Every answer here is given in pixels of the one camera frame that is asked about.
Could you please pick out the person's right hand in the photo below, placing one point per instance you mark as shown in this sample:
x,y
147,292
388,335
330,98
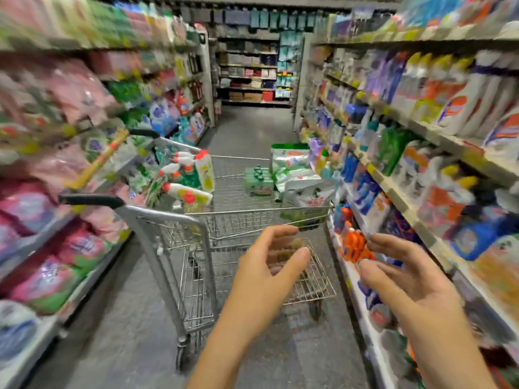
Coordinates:
x,y
418,291

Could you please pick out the person's left hand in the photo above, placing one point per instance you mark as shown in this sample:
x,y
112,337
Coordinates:
x,y
263,287

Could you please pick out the cluster of orange trigger sprayers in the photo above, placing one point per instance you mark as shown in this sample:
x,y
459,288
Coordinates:
x,y
355,239

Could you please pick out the blue spray bottle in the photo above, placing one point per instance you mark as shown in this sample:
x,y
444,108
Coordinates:
x,y
478,235

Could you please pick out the yellow-capped pink-label cleaner bottle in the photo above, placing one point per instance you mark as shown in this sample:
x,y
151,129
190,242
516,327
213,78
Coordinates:
x,y
446,202

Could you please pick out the pack of green small bottles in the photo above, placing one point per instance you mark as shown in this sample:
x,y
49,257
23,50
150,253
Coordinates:
x,y
259,182

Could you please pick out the cluster of blue cleaner bottles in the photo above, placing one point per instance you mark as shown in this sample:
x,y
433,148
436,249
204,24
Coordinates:
x,y
361,194

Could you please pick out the white red-tipped spray bottle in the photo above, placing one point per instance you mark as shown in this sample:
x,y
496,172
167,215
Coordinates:
x,y
191,194

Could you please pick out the clear-wrapped white bottle pack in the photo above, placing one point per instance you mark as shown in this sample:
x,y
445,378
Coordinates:
x,y
415,170

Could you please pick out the white red-capped cleaner bottle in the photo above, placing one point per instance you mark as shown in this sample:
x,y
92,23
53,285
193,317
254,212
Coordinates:
x,y
204,172

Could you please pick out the cluster of green cleaner bottles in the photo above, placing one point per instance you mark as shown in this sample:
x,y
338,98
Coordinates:
x,y
393,150

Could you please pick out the white orange-trigger spray bottle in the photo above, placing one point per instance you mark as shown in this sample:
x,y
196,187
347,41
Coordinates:
x,y
504,137

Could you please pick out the row of teal blue pouches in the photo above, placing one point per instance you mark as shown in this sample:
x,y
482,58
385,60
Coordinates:
x,y
174,117

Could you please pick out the white orange spray bottles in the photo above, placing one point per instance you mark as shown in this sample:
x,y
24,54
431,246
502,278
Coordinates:
x,y
466,97

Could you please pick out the row of yellow-capped cleaner bottles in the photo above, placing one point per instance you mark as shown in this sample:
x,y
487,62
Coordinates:
x,y
430,89

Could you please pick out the row of purple cleaner bottles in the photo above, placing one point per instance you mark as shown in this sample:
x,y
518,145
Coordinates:
x,y
383,75

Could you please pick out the row of green white pouches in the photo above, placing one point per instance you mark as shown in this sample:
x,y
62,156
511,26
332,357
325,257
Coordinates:
x,y
126,93

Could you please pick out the stack of white blue pouches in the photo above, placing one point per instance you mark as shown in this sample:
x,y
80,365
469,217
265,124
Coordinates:
x,y
14,332

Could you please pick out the stack of pink detergent pouches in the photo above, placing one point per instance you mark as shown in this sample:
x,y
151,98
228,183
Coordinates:
x,y
77,93

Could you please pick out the person's left forearm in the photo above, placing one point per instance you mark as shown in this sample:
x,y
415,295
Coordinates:
x,y
227,360

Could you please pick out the person's right forearm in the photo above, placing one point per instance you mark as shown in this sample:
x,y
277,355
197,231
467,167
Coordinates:
x,y
454,360

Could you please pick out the grey shopping cart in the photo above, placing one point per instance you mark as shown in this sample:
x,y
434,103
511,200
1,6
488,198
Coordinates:
x,y
97,201

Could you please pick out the distant store shelving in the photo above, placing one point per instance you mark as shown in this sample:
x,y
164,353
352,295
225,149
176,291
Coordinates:
x,y
251,60

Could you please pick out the store shelving with refill pouches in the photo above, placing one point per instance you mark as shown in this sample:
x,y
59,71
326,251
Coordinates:
x,y
32,251

